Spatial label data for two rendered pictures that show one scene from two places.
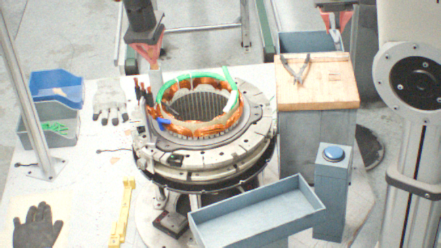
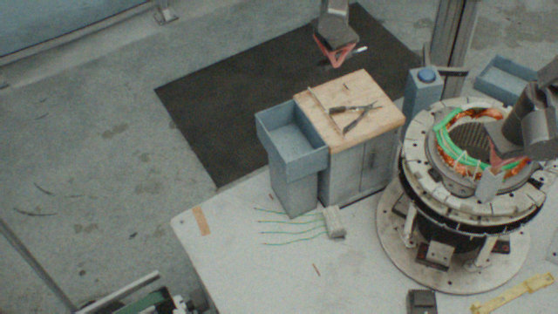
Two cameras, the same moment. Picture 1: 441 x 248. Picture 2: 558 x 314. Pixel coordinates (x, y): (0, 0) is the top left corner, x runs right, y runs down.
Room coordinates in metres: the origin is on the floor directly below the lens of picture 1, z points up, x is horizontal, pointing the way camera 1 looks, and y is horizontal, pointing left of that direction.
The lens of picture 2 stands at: (1.85, 0.49, 2.05)
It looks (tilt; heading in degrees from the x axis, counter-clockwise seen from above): 52 degrees down; 242
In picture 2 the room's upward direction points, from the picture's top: 4 degrees counter-clockwise
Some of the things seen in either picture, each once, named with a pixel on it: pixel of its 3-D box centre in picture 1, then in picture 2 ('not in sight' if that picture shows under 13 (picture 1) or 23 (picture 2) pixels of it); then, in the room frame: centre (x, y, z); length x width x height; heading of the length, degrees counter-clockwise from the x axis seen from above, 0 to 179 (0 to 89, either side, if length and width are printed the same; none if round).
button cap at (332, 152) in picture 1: (333, 152); (426, 74); (1.03, -0.24, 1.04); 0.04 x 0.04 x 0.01
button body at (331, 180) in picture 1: (331, 194); (418, 110); (1.03, -0.24, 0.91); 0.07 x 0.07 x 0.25; 71
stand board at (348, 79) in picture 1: (314, 80); (348, 109); (1.28, -0.24, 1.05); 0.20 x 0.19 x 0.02; 176
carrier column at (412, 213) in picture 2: not in sight; (412, 214); (1.26, 0.01, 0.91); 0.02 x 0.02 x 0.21
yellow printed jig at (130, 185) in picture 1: (122, 211); (514, 292); (1.13, 0.27, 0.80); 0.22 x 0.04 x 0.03; 174
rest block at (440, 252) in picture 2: not in sight; (440, 250); (1.23, 0.10, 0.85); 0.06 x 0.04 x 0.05; 127
